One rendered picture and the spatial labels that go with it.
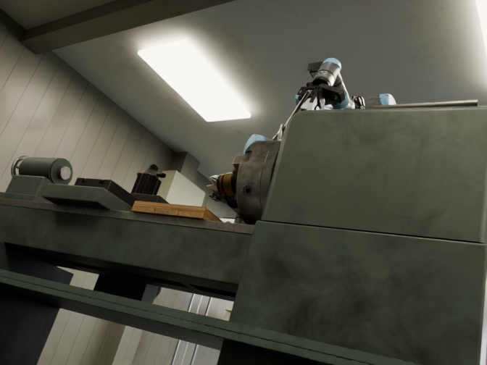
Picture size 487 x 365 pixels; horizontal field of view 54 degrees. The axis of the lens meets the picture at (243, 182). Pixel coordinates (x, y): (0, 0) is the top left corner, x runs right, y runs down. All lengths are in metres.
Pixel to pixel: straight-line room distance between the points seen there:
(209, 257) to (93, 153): 4.53
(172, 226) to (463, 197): 0.87
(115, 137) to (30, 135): 1.12
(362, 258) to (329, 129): 0.41
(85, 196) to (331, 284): 0.97
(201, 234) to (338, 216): 0.45
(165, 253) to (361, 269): 0.64
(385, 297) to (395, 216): 0.21
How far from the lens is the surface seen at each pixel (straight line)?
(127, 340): 6.20
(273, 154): 1.54
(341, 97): 1.71
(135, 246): 1.64
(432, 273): 1.20
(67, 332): 5.91
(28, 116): 5.47
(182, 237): 1.54
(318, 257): 1.26
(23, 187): 2.36
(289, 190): 1.37
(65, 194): 1.88
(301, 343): 1.13
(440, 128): 1.37
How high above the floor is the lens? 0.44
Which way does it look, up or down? 22 degrees up
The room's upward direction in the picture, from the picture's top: 16 degrees clockwise
